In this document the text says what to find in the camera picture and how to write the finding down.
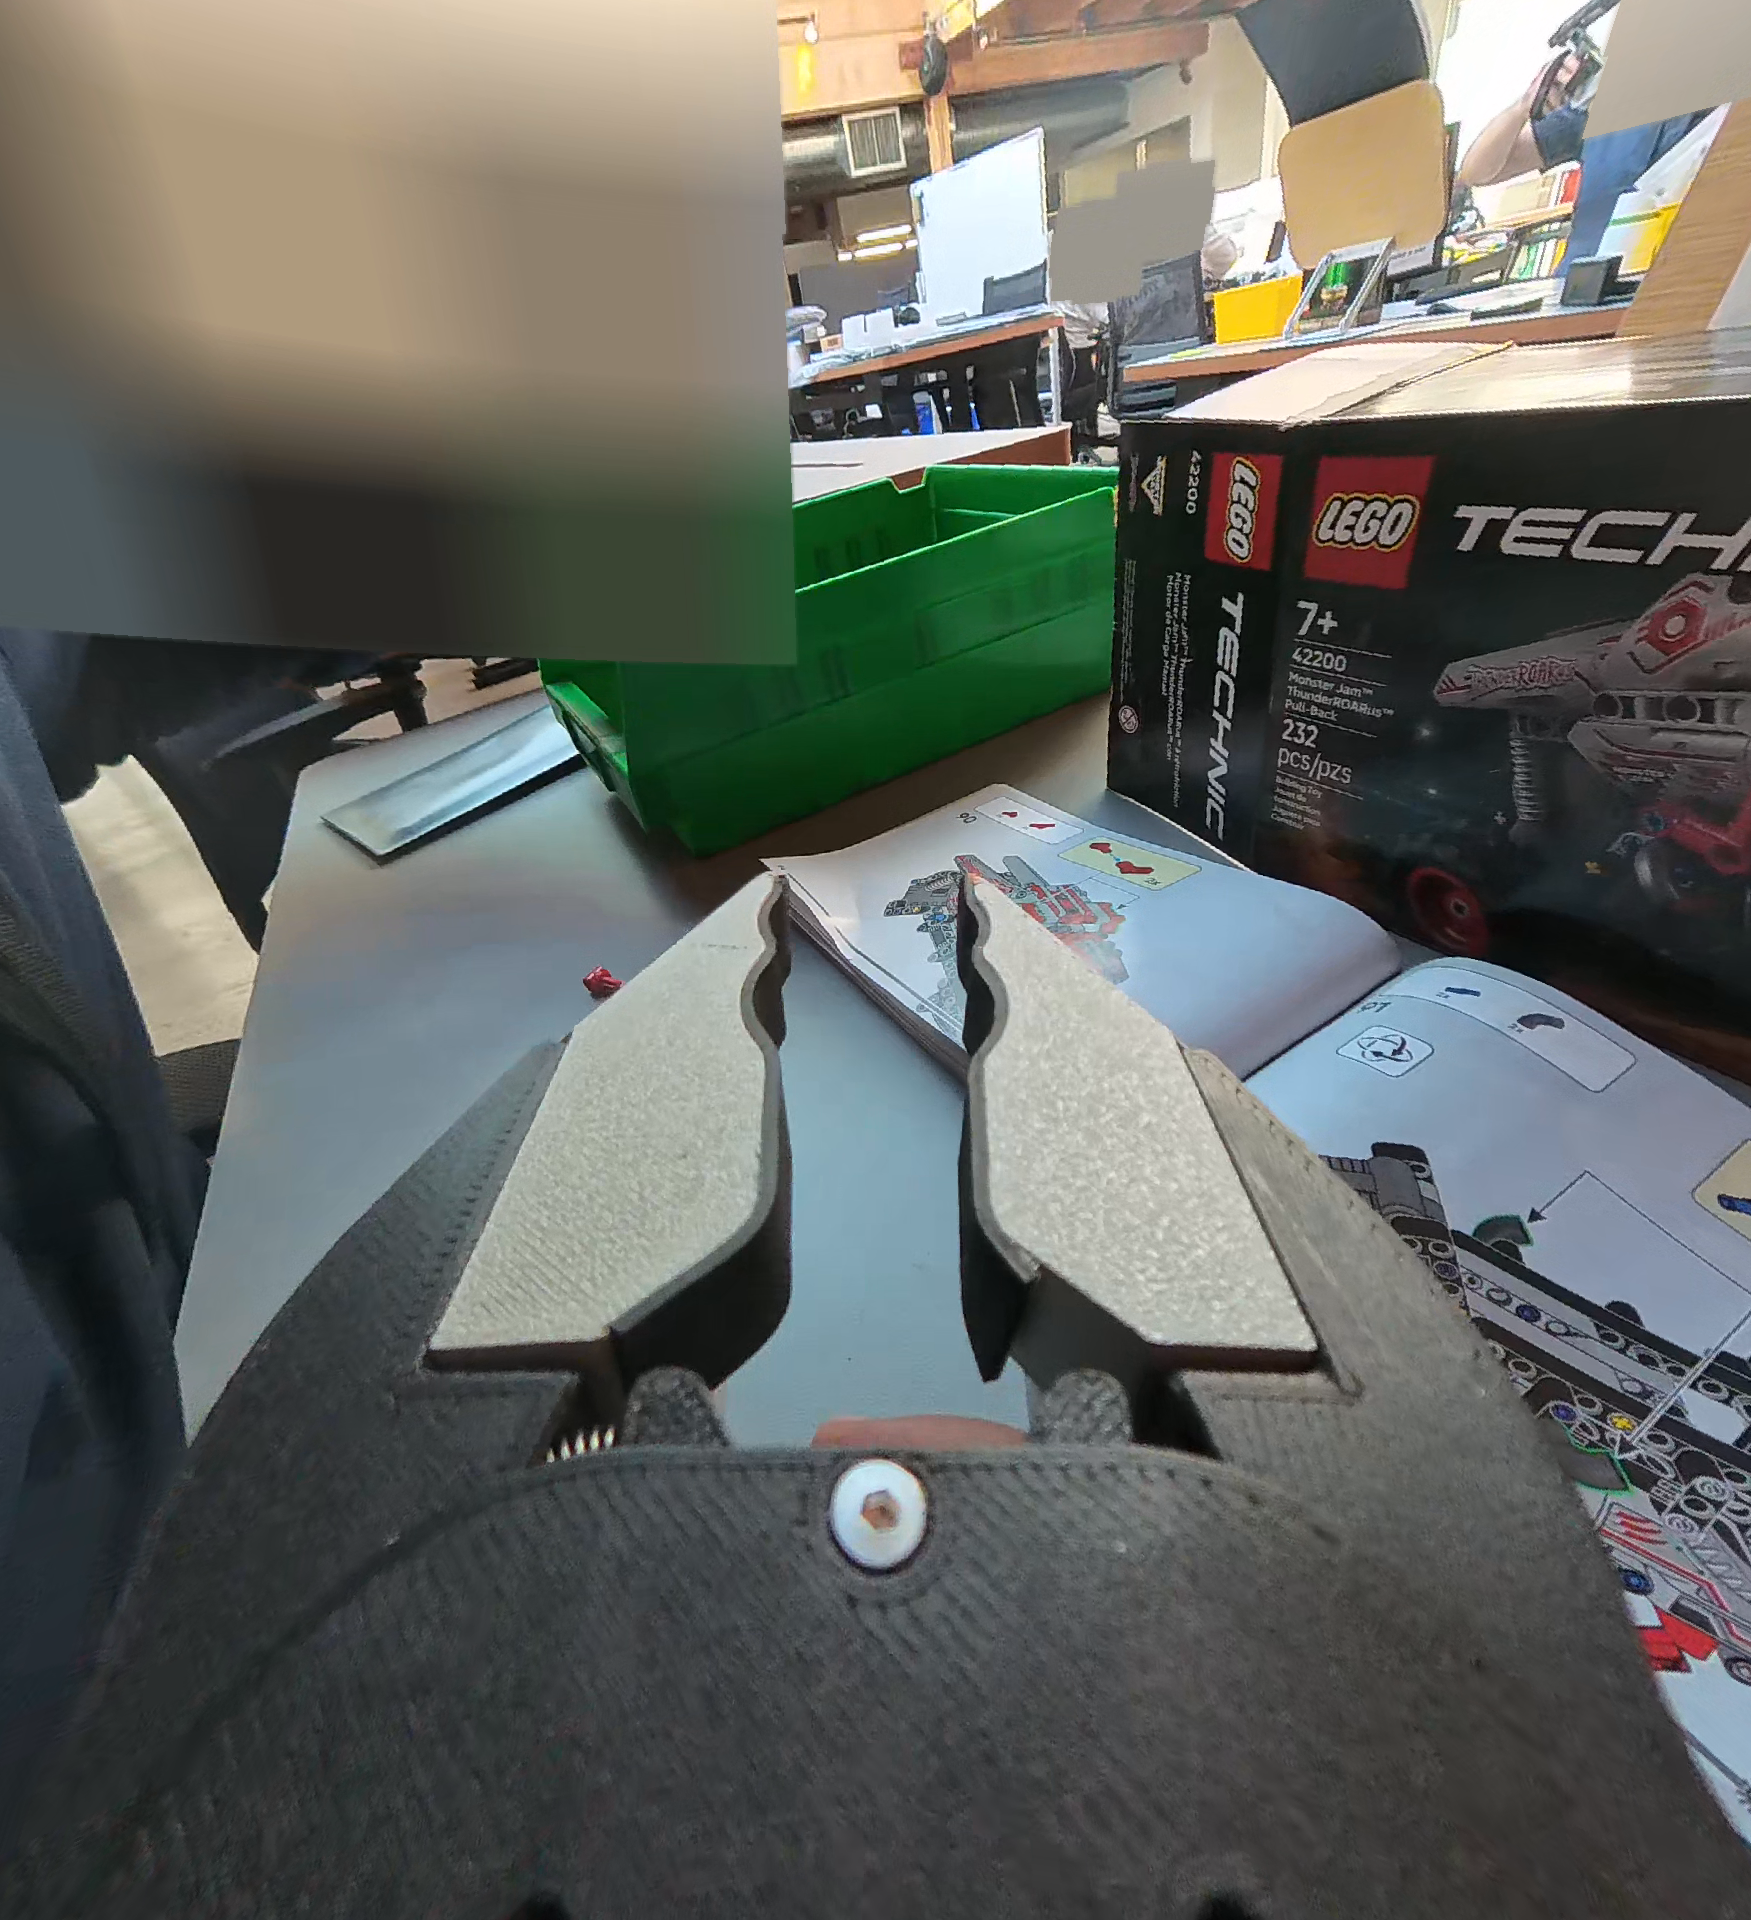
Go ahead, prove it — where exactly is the tan chair back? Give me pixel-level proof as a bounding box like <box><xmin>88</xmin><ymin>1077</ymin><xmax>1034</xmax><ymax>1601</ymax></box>
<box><xmin>1277</xmin><ymin>77</ymin><xmax>1451</xmax><ymax>270</ymax></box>

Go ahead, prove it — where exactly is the green plastic bin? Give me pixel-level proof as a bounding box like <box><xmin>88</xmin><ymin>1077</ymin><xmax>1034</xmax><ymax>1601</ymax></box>
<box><xmin>537</xmin><ymin>462</ymin><xmax>1121</xmax><ymax>857</ymax></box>

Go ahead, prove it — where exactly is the whiteboard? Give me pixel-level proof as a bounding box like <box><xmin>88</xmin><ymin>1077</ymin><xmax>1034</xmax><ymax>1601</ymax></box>
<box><xmin>908</xmin><ymin>128</ymin><xmax>1051</xmax><ymax>326</ymax></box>

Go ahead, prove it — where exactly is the small framed display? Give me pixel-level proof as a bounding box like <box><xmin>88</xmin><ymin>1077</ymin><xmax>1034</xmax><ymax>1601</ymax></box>
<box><xmin>1295</xmin><ymin>240</ymin><xmax>1396</xmax><ymax>335</ymax></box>

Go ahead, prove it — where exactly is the long wooden desk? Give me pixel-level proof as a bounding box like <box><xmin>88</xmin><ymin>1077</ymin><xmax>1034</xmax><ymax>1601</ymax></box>
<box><xmin>1123</xmin><ymin>303</ymin><xmax>1629</xmax><ymax>388</ymax></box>

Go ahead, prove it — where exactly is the lego instruction booklet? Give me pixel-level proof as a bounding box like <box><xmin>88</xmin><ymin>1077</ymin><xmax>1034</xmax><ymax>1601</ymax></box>
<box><xmin>762</xmin><ymin>781</ymin><xmax>1751</xmax><ymax>1908</ymax></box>

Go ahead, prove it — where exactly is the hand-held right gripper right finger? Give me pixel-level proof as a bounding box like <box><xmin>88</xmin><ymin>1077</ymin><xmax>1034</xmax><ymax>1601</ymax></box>
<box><xmin>960</xmin><ymin>872</ymin><xmax>1320</xmax><ymax>1385</ymax></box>

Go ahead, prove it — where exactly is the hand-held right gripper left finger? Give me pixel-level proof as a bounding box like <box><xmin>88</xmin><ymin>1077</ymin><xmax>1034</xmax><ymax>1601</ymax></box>
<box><xmin>426</xmin><ymin>872</ymin><xmax>793</xmax><ymax>1381</ymax></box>

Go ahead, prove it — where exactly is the black lego set box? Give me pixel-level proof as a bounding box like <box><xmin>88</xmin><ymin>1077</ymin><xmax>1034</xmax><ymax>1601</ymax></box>
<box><xmin>1106</xmin><ymin>319</ymin><xmax>1751</xmax><ymax>1058</ymax></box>

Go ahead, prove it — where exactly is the person's dark clothed body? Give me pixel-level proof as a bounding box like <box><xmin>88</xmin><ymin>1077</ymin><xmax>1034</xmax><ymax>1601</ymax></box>
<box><xmin>0</xmin><ymin>622</ymin><xmax>381</xmax><ymax>1920</ymax></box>

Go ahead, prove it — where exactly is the black office chair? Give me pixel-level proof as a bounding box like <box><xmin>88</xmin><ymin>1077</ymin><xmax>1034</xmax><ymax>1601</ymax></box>
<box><xmin>208</xmin><ymin>652</ymin><xmax>435</xmax><ymax>782</ymax></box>

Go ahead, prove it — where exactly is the wooden desk with dark legs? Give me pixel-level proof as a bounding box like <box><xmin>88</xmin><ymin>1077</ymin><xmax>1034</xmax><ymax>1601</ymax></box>
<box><xmin>791</xmin><ymin>313</ymin><xmax>1069</xmax><ymax>436</ymax></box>

